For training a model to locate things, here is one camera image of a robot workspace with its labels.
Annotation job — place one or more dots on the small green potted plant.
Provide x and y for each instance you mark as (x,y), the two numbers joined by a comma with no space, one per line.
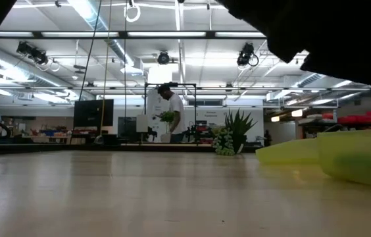
(166,116)

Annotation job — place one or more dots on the green potted succulent plant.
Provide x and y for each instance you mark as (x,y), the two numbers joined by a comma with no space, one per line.
(235,131)

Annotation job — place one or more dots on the yellow transparent zip pouch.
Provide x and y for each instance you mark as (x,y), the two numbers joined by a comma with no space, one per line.
(353,154)

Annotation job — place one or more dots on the white box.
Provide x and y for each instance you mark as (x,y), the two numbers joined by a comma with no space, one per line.
(142,123)

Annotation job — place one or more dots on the black overhead light bar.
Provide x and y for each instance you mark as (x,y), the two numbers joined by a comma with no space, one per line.
(123,34)

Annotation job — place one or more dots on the black monitor screen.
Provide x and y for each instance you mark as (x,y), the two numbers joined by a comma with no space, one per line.
(90,113)

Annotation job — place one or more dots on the black background robot arm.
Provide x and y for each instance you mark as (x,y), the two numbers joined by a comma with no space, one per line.
(195,133)

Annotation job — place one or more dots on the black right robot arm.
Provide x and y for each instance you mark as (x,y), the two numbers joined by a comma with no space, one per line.
(353,33)

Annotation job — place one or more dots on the workbench with coloured bins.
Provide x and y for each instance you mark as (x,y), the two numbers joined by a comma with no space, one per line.
(50,132)

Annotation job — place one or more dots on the red storage bins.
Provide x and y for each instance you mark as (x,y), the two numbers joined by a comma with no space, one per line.
(369,116)

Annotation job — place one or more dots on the black metal table frame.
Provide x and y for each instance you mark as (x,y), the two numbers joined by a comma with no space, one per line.
(73,148)

